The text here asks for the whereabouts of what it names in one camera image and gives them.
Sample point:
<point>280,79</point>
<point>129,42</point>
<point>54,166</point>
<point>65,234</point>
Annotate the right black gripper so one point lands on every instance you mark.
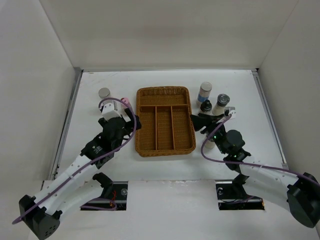
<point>204,120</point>

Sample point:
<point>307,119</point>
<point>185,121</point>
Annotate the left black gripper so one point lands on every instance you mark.
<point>129,125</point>

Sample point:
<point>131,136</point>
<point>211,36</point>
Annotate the silver lid blue label jar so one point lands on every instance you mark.
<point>104,93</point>

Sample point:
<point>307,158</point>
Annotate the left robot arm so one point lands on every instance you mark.
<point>82,181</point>

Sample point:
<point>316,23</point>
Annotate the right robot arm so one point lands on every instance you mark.
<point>297,193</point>

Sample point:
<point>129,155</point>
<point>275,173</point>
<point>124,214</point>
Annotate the pink cap spice bottle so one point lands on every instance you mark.
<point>127,103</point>

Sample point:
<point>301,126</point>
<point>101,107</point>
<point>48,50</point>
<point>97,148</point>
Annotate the black round cap spice bottle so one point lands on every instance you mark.
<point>210,143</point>

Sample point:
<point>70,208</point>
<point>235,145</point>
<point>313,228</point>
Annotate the grey lid grinder bottle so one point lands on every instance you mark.
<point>221,102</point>

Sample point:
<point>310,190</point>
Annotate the brown wicker divided tray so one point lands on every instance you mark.
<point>165,116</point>

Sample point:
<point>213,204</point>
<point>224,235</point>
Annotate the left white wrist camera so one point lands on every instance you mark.
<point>109,111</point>

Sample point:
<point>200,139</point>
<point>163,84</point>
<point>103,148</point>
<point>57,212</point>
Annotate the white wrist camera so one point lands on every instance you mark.
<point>230,111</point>
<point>109,111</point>

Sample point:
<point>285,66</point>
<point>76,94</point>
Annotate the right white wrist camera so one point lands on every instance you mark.
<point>230,111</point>

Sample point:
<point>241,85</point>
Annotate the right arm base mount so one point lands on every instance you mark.
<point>231,196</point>

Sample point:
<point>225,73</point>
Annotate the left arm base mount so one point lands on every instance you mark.
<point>113,197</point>

